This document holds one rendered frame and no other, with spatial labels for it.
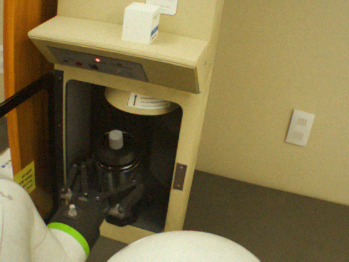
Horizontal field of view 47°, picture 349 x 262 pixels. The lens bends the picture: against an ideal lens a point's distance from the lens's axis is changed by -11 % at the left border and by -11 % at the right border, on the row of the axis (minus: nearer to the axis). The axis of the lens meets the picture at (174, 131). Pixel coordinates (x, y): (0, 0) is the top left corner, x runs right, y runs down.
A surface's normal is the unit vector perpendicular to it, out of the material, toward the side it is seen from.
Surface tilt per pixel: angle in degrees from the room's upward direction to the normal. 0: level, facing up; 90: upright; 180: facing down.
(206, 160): 90
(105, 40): 0
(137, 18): 90
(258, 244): 0
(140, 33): 90
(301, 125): 90
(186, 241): 20
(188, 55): 0
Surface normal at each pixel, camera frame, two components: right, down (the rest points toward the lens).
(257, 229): 0.13, -0.84
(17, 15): 0.96, 0.24
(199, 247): 0.12, -0.95
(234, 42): -0.26, 0.48
